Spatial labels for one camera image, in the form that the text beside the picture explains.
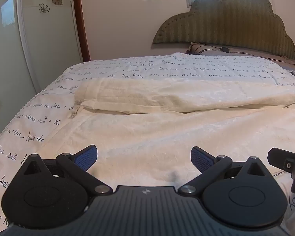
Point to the white script printed blanket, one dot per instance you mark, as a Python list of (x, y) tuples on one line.
[(29, 118)]

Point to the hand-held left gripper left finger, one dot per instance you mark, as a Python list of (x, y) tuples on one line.
[(86, 157)]

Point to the cream plush blanket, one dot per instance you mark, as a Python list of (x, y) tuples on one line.
[(162, 127)]

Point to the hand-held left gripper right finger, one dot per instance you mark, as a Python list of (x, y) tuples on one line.
[(201, 160)]

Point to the brown wooden door frame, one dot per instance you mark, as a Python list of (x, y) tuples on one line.
[(81, 24)]

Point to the green upholstered headboard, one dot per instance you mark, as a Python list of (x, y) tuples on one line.
[(231, 22)]

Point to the striped pillow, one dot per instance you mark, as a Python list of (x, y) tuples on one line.
[(206, 50)]

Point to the floral wardrobe sliding door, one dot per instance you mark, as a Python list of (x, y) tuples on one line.
[(5, 61), (54, 34)]

